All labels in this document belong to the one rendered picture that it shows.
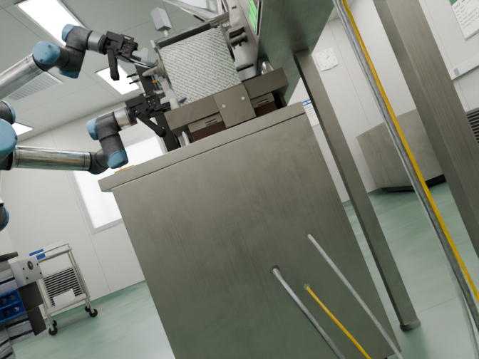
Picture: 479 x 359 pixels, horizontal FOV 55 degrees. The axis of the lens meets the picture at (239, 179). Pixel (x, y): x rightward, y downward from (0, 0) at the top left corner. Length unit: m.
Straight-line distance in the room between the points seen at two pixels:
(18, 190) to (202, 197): 6.75
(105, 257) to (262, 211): 6.29
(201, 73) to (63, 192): 6.19
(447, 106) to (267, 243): 0.67
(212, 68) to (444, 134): 0.97
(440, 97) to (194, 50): 1.00
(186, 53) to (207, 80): 0.12
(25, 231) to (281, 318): 6.81
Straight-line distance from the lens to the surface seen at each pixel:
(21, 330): 1.86
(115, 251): 7.51
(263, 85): 1.48
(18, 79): 1.81
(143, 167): 1.41
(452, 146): 0.95
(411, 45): 0.96
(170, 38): 2.07
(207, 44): 1.72
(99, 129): 1.69
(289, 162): 1.38
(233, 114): 1.44
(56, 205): 7.77
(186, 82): 1.69
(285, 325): 1.43
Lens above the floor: 0.69
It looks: 2 degrees up
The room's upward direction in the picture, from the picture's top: 21 degrees counter-clockwise
